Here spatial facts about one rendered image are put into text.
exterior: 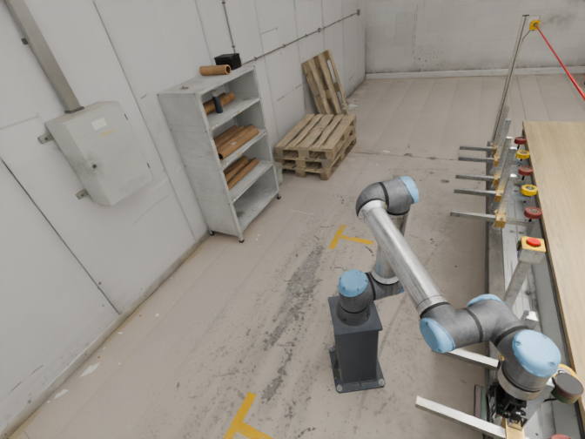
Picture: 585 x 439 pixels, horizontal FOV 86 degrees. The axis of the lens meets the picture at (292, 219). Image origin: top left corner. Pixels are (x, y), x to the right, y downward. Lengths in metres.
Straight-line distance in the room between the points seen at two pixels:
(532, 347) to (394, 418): 1.43
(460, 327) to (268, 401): 1.63
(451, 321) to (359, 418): 1.41
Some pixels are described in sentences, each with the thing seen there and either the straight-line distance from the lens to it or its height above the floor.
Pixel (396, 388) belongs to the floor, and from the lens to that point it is 2.33.
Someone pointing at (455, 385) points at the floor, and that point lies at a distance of 2.41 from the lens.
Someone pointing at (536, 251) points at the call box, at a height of 1.21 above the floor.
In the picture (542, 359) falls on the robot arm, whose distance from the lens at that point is 0.94.
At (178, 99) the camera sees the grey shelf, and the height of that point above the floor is 1.50.
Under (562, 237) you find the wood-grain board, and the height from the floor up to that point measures 0.90.
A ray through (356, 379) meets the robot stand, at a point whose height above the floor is 0.06.
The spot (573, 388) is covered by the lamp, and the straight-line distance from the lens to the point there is 1.18.
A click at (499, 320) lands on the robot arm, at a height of 1.36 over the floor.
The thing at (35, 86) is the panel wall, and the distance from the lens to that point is 2.56.
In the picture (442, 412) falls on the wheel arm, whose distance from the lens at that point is 1.37.
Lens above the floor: 2.10
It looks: 36 degrees down
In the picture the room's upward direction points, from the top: 10 degrees counter-clockwise
